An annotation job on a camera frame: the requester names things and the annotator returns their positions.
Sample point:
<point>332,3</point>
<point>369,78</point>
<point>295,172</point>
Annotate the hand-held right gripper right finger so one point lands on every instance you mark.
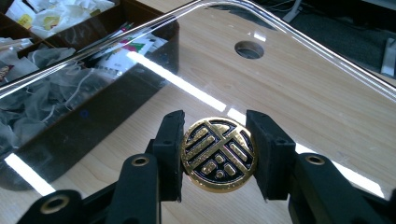
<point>271,161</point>

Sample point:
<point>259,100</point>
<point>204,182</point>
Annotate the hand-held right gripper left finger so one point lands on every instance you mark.
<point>169,155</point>

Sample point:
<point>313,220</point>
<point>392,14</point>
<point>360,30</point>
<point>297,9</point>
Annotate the dark brown compartment box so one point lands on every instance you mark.
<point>134,12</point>

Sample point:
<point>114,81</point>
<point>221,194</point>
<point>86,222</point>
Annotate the pile of red-print white packets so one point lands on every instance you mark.
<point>124,59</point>

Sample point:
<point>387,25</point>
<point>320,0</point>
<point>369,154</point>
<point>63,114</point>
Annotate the pile of mesh tea bags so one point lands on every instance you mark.
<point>40,93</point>

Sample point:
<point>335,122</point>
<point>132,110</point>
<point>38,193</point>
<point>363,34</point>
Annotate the white metal stand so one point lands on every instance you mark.
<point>292,11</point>

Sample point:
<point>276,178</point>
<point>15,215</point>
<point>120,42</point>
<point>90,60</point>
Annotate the grey metal pole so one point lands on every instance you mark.
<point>389,57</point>

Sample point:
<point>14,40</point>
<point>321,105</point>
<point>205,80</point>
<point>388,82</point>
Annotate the pile of yellow-label white packets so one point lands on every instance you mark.
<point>53,18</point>

